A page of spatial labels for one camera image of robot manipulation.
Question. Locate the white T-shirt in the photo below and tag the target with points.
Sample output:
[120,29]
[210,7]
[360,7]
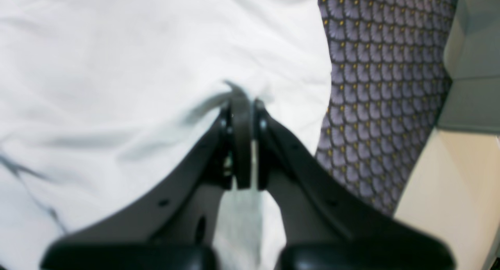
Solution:
[101,99]

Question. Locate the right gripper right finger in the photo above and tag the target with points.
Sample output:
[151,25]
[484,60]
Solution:
[326,227]

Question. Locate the white plastic bin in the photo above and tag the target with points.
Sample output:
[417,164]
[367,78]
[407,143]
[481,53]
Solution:
[472,60]

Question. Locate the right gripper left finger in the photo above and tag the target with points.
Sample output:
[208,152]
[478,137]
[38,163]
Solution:
[172,226]

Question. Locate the patterned purple tablecloth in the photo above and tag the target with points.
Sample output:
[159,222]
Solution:
[388,86]

